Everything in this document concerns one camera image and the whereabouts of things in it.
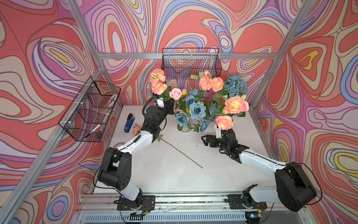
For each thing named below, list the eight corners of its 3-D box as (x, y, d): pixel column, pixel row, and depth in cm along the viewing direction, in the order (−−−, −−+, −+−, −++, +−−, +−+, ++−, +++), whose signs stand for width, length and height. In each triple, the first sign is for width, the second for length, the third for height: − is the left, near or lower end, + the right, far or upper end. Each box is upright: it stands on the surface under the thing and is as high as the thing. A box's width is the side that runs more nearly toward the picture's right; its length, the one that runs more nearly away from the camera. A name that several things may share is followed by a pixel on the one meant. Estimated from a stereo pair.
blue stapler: (125, 133, 105) (122, 128, 100) (131, 119, 114) (129, 113, 109) (129, 133, 105) (127, 128, 100) (135, 119, 114) (133, 113, 109)
